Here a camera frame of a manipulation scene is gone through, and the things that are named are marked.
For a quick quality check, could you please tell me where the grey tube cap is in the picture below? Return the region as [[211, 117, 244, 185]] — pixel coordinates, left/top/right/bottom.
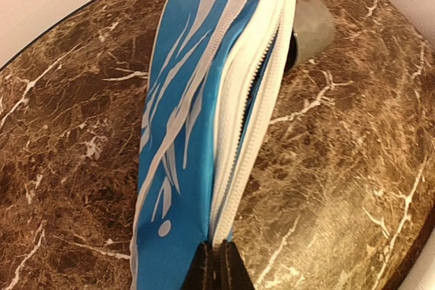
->
[[285, 0, 335, 70]]

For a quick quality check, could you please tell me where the blue racket cover bag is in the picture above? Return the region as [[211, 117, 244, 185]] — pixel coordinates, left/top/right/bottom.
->
[[130, 0, 296, 289]]

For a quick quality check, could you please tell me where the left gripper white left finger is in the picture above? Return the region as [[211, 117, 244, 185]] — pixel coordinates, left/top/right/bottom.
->
[[181, 242, 214, 290]]

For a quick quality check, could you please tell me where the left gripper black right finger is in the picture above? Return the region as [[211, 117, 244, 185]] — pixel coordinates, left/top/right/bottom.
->
[[217, 240, 255, 290]]

